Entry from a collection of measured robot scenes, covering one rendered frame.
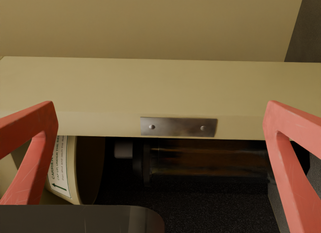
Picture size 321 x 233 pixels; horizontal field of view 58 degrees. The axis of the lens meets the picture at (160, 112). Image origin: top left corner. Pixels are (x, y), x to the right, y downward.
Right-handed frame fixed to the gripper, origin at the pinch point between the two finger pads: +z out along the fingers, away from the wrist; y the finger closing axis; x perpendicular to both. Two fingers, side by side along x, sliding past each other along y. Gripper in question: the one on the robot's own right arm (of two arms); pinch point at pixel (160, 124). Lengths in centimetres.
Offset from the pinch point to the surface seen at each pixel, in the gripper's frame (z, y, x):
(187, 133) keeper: 11.4, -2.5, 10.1
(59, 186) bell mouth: 14.2, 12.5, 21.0
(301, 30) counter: 47, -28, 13
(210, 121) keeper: 11.3, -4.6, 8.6
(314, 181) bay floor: 15.5, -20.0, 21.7
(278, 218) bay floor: 19.4, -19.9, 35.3
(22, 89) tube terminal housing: 15.5, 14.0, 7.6
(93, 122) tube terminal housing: 11.7, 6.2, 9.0
